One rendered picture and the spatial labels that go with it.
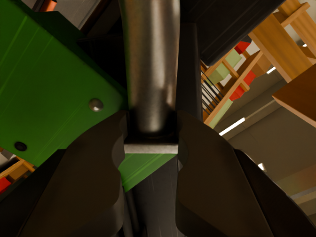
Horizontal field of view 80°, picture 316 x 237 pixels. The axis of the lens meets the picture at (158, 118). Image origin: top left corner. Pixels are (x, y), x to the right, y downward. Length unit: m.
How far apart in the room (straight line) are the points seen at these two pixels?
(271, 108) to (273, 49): 6.70
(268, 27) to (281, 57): 0.13
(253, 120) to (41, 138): 7.55
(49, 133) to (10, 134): 0.03
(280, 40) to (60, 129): 0.88
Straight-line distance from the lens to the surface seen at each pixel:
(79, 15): 0.70
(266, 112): 7.62
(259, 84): 9.45
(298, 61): 0.98
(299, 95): 0.64
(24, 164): 5.93
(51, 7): 0.56
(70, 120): 0.17
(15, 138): 0.20
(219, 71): 3.26
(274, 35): 0.94
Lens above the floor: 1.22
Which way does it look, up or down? 7 degrees up
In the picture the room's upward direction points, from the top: 136 degrees clockwise
